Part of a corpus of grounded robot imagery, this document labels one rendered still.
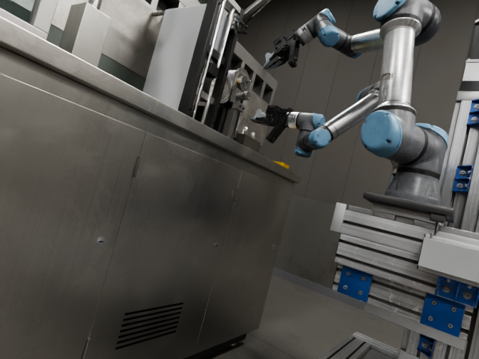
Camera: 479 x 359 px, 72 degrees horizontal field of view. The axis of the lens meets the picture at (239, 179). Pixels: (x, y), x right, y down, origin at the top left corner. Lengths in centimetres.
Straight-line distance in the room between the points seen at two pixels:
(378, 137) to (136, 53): 112
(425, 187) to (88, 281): 92
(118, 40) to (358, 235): 122
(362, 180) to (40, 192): 310
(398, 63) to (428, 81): 266
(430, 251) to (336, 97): 311
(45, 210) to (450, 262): 89
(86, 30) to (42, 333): 85
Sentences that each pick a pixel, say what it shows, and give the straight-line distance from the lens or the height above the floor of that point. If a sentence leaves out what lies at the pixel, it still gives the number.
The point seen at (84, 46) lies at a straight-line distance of 120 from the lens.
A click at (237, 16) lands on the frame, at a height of 140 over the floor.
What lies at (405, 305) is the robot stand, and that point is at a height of 53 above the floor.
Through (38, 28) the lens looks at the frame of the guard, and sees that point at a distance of 82.
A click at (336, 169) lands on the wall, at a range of 362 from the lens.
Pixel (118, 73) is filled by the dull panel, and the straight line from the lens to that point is 159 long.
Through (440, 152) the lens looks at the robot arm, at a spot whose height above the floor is 98.
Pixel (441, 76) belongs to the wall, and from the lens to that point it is 375.
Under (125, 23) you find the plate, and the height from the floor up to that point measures 131.
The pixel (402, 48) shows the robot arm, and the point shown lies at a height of 124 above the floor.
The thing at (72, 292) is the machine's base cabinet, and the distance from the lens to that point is 91.
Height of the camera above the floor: 71
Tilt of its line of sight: 3 degrees up
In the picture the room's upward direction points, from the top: 15 degrees clockwise
